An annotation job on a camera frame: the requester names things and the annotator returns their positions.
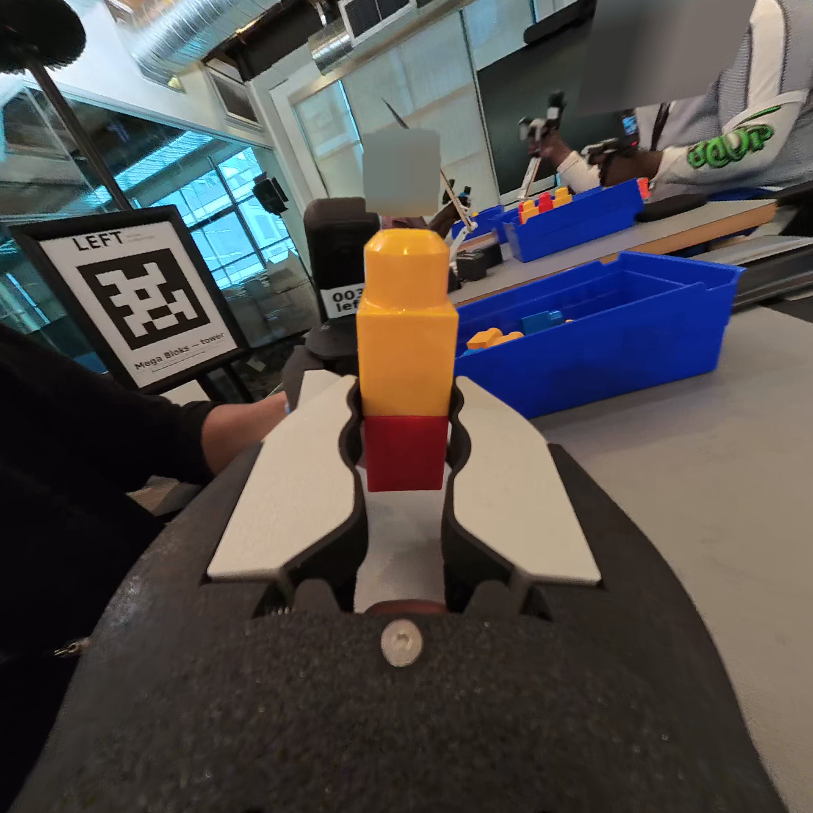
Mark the person's left forearm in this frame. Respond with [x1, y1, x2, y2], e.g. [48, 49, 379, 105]
[0, 324, 292, 496]

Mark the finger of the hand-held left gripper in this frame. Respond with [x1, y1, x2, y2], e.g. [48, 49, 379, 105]
[297, 370, 347, 410]

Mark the person's torso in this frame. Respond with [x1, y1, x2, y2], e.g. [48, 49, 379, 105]
[0, 483, 166, 788]

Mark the black framed marker sign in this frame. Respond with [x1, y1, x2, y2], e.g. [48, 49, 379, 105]
[9, 205, 249, 395]

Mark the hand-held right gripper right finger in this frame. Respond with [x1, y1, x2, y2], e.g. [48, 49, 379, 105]
[440, 375, 603, 612]

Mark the black floor lamp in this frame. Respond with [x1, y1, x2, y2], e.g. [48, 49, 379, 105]
[0, 0, 136, 210]

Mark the small black device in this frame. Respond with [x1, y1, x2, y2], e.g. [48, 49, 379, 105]
[454, 244, 503, 283]

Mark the pile of blocks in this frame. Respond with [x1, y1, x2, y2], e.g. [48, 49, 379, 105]
[465, 309, 575, 354]

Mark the black folder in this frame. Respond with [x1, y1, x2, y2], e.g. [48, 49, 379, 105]
[730, 254, 813, 312]

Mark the blue plastic bin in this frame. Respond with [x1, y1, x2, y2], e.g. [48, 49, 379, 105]
[505, 178, 645, 263]
[454, 251, 745, 420]
[451, 205, 506, 242]

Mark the group of block towers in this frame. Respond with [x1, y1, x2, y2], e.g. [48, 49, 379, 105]
[517, 187, 572, 223]

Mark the silver ceiling duct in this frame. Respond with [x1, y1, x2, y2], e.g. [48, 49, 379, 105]
[130, 0, 357, 83]

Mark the yellow mega block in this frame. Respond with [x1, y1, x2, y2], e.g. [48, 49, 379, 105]
[356, 229, 459, 418]

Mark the black office chair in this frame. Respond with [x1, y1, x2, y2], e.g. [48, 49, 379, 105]
[635, 194, 709, 223]

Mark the large black wall screen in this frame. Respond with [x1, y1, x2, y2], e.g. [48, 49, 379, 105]
[476, 32, 636, 198]

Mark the red mega block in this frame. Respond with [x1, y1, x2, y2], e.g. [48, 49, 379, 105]
[363, 414, 448, 493]

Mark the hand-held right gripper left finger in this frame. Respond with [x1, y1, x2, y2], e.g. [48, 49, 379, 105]
[207, 375, 371, 612]

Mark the black mounted box device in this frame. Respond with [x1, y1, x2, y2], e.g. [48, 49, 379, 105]
[253, 174, 290, 213]

